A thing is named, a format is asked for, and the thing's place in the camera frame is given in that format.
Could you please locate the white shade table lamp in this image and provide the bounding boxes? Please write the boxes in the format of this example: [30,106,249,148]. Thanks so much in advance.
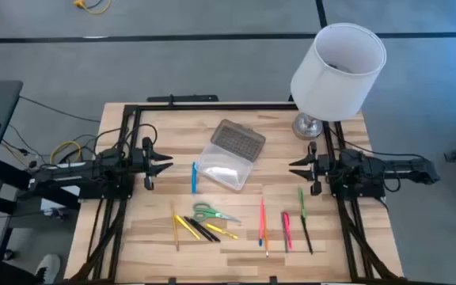
[290,22,388,142]

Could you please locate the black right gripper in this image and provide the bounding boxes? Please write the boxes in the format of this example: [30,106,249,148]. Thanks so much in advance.
[288,141,332,197]

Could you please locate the clear plastic pencil case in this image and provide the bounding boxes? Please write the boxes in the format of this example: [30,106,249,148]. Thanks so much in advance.
[194,118,267,192]

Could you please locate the yellow floor cable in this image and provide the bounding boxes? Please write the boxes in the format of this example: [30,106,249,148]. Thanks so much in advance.
[73,0,112,16]

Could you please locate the person's white shoe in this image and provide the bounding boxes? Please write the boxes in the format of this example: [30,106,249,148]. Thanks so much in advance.
[33,253,62,284]

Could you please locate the black flat bracket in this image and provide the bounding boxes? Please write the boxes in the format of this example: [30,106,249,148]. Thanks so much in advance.
[146,93,220,105]

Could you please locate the yellow coiled cable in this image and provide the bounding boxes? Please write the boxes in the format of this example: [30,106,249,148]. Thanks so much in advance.
[49,140,83,165]

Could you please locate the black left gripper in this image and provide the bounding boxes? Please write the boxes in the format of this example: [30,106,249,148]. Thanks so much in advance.
[131,136,175,192]

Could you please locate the black metal table frame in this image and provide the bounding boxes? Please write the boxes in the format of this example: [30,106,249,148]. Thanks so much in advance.
[67,102,407,285]

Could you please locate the green handled scissors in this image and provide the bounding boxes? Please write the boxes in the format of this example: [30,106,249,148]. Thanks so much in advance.
[192,202,241,224]

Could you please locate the thin black floor cable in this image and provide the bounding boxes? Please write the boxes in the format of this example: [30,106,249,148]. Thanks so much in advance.
[18,95,101,124]

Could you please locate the pink pen with blue tip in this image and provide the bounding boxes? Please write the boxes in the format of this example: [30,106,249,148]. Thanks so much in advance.
[258,197,266,247]

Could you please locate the black metal support beam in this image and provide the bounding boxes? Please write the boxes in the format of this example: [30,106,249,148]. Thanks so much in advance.
[0,157,81,211]

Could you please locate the orange pencil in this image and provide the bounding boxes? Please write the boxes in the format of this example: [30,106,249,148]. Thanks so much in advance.
[262,205,270,259]

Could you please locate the yellow pen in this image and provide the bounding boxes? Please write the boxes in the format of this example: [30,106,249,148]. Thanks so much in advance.
[205,222,240,241]
[174,215,202,241]

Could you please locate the wooden pencil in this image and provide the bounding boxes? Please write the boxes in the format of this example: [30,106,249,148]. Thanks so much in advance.
[170,201,181,253]

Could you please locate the blue marker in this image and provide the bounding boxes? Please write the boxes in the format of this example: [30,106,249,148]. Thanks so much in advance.
[190,161,199,196]

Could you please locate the grey pen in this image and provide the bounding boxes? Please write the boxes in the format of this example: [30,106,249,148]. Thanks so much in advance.
[280,211,289,254]

